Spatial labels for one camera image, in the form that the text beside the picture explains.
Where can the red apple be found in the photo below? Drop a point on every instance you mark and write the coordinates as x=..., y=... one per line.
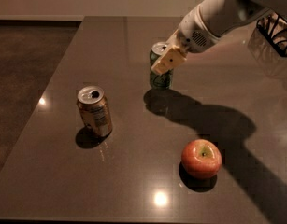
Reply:
x=201, y=159

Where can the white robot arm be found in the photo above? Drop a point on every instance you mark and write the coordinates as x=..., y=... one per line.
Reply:
x=223, y=16

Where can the orange soda can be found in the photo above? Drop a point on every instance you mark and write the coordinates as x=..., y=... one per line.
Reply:
x=93, y=108

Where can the green soda can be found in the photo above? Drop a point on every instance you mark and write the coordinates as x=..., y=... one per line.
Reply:
x=164, y=81

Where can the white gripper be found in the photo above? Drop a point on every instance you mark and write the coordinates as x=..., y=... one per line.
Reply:
x=192, y=34

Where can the black wire basket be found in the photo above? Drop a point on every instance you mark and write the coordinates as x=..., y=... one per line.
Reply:
x=274, y=29

